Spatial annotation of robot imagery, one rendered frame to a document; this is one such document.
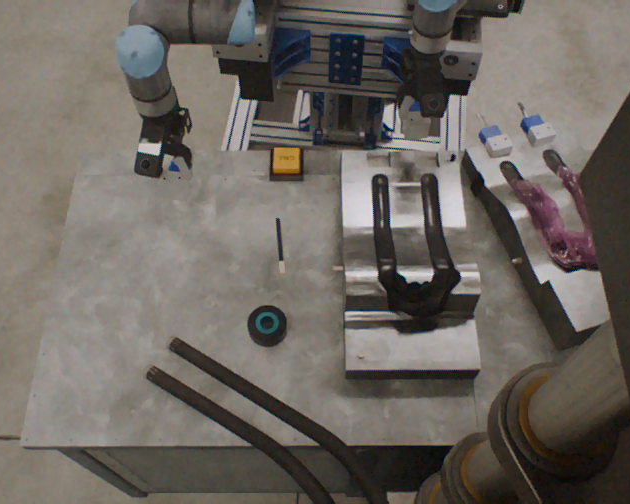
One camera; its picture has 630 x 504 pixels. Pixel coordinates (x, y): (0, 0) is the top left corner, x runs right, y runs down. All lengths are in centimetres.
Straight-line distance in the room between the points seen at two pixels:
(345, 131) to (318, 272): 86
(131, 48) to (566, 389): 87
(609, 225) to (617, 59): 289
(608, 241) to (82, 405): 120
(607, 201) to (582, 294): 107
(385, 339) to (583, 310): 39
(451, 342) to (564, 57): 199
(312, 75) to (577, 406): 147
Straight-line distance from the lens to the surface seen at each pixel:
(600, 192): 34
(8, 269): 258
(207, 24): 122
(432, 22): 129
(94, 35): 319
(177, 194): 142
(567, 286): 140
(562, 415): 53
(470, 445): 84
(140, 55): 115
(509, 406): 59
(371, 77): 184
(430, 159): 155
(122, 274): 150
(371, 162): 153
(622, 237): 32
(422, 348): 133
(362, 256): 133
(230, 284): 144
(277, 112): 247
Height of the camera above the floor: 209
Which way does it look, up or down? 61 degrees down
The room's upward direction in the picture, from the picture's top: straight up
